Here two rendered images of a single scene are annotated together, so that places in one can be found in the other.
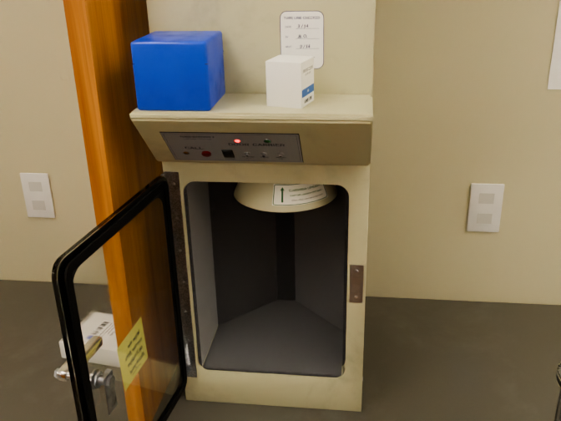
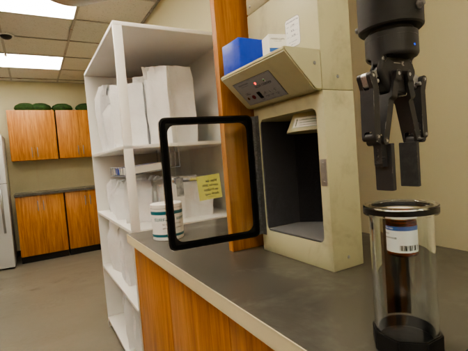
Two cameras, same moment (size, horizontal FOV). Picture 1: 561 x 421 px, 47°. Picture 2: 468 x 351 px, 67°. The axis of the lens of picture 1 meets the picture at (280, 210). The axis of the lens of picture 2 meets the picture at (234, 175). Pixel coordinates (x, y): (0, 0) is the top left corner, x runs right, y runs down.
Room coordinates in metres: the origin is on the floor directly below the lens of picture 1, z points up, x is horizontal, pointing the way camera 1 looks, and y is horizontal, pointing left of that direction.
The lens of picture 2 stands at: (0.16, -0.70, 1.26)
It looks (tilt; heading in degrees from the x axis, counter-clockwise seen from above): 3 degrees down; 53
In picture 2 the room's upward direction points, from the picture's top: 4 degrees counter-clockwise
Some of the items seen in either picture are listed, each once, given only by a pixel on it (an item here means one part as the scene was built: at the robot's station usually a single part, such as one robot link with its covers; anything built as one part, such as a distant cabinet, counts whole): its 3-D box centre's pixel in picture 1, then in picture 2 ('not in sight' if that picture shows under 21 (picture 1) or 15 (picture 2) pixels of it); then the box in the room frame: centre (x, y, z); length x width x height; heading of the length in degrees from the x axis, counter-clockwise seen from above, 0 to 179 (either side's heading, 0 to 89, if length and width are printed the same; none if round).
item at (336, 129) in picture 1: (256, 138); (266, 82); (0.86, 0.03, 1.46); 0.32 x 0.11 x 0.10; 82
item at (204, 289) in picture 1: (277, 250); (320, 171); (1.04, 0.01, 1.19); 0.26 x 0.24 x 0.35; 82
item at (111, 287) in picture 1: (133, 338); (212, 180); (0.78, 0.22, 1.19); 0.30 x 0.01 x 0.40; 165
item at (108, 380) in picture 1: (107, 391); (179, 186); (0.67, 0.23, 1.18); 0.02 x 0.02 x 0.06; 75
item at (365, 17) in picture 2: not in sight; (387, 16); (0.70, -0.42, 1.45); 0.12 x 0.09 x 0.06; 82
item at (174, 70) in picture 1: (180, 69); (244, 58); (0.88, 0.13, 1.56); 0.10 x 0.10 x 0.09; 82
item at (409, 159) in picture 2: not in sight; (409, 164); (0.72, -0.43, 1.23); 0.03 x 0.01 x 0.07; 82
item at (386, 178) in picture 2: not in sight; (385, 167); (0.67, -0.42, 1.23); 0.03 x 0.01 x 0.07; 82
